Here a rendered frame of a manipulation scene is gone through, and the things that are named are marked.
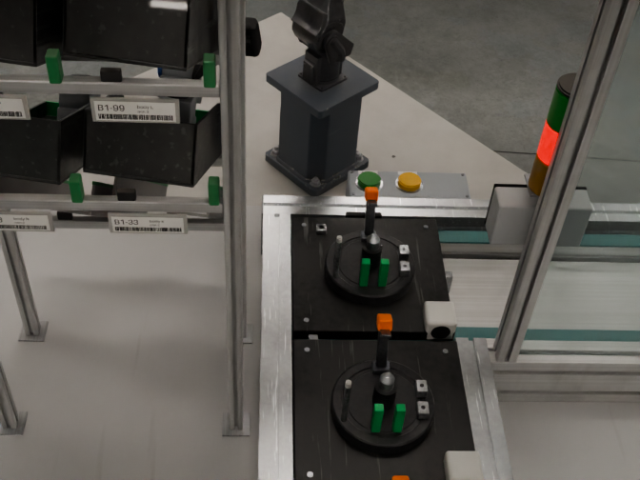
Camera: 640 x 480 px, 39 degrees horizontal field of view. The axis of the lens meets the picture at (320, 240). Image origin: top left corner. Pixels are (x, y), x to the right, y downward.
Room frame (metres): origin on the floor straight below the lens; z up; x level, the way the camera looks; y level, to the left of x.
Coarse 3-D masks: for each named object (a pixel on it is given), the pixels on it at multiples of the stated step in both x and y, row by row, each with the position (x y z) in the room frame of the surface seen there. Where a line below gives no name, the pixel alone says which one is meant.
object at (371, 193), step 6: (366, 192) 1.04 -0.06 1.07; (372, 192) 1.04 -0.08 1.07; (378, 192) 1.04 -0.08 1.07; (366, 198) 1.04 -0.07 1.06; (372, 198) 1.04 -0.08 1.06; (366, 204) 1.04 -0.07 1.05; (372, 204) 1.02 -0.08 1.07; (366, 210) 1.03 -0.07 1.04; (372, 210) 1.03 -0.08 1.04; (366, 216) 1.03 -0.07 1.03; (372, 216) 1.03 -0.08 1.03; (366, 222) 1.02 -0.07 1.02; (372, 222) 1.03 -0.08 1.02; (366, 228) 1.02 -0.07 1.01; (372, 228) 1.02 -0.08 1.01; (366, 234) 1.02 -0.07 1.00
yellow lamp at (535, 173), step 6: (534, 162) 0.87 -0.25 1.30; (540, 162) 0.86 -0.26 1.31; (534, 168) 0.86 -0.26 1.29; (540, 168) 0.85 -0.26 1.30; (546, 168) 0.85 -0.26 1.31; (534, 174) 0.86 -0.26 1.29; (540, 174) 0.85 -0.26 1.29; (534, 180) 0.86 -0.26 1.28; (540, 180) 0.85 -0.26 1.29; (534, 186) 0.85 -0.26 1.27; (540, 186) 0.85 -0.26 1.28; (534, 192) 0.85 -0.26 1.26; (540, 192) 0.85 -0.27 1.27
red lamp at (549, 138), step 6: (546, 120) 0.87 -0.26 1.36; (546, 126) 0.87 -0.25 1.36; (546, 132) 0.86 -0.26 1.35; (552, 132) 0.85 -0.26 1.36; (546, 138) 0.86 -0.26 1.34; (552, 138) 0.85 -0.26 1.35; (540, 144) 0.87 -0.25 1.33; (546, 144) 0.86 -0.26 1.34; (552, 144) 0.85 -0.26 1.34; (540, 150) 0.86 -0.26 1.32; (546, 150) 0.85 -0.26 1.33; (552, 150) 0.85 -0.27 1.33; (540, 156) 0.86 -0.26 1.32; (546, 156) 0.85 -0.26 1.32; (546, 162) 0.85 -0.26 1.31
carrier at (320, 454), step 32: (320, 352) 0.80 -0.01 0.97; (352, 352) 0.81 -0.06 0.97; (416, 352) 0.82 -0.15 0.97; (448, 352) 0.82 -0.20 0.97; (320, 384) 0.75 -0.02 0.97; (352, 384) 0.74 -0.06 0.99; (384, 384) 0.71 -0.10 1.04; (416, 384) 0.74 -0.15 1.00; (448, 384) 0.77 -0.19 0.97; (320, 416) 0.70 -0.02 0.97; (352, 416) 0.69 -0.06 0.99; (384, 416) 0.69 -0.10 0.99; (416, 416) 0.70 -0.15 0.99; (448, 416) 0.71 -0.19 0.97; (320, 448) 0.65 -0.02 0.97; (352, 448) 0.65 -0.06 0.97; (384, 448) 0.65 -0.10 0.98; (416, 448) 0.66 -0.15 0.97; (448, 448) 0.66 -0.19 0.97
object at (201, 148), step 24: (120, 96) 0.92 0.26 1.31; (216, 120) 0.89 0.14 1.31; (96, 144) 0.79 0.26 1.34; (120, 144) 0.79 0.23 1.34; (144, 144) 0.79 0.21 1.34; (168, 144) 0.79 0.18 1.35; (192, 144) 0.79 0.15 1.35; (216, 144) 0.88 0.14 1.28; (96, 168) 0.78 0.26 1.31; (120, 168) 0.78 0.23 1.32; (144, 168) 0.78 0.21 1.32; (168, 168) 0.78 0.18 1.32; (192, 168) 0.78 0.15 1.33
